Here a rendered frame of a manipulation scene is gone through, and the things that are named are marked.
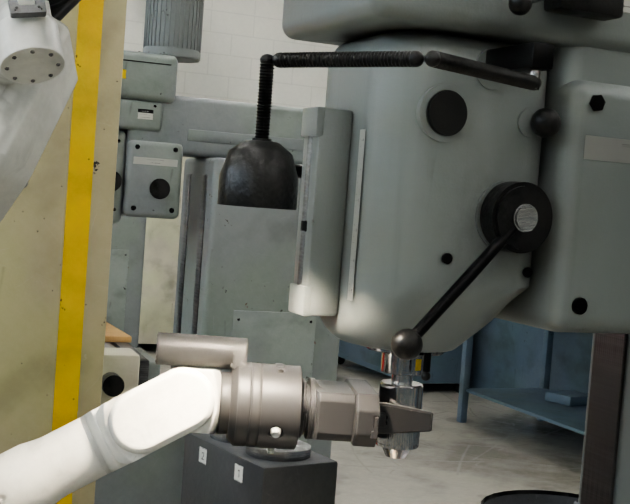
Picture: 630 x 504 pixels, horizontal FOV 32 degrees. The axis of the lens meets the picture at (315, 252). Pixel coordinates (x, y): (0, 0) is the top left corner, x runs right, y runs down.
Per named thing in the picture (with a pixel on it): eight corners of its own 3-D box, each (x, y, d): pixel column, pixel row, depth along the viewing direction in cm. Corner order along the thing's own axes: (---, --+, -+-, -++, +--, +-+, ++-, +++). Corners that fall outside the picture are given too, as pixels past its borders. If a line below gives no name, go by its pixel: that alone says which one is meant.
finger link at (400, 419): (429, 435, 117) (371, 431, 117) (432, 405, 117) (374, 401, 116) (432, 439, 116) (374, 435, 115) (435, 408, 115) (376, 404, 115)
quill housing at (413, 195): (372, 359, 106) (398, 21, 104) (290, 329, 124) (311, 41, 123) (539, 361, 113) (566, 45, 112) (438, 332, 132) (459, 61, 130)
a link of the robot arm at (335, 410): (383, 380, 112) (266, 372, 111) (375, 474, 113) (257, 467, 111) (365, 360, 125) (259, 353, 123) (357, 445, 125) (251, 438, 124)
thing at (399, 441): (427, 448, 119) (432, 394, 119) (395, 452, 116) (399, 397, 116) (397, 438, 123) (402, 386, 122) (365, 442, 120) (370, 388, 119)
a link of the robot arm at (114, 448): (227, 413, 111) (104, 477, 109) (223, 413, 120) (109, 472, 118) (198, 355, 112) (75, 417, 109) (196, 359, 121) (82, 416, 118)
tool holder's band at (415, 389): (432, 394, 119) (432, 385, 119) (399, 397, 116) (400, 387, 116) (402, 386, 122) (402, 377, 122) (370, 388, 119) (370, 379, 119)
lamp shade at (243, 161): (200, 202, 100) (205, 133, 100) (250, 205, 106) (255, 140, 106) (264, 208, 96) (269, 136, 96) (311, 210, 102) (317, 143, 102)
